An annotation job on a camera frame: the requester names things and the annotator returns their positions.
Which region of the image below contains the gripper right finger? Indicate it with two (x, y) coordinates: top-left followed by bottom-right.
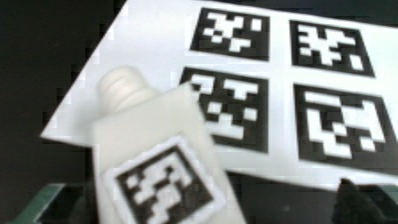
(332, 178), (398, 224)

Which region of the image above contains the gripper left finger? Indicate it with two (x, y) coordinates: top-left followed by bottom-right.
(10, 183), (85, 224)

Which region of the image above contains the white marker sheet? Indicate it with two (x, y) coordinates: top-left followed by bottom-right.
(42, 0), (398, 189)

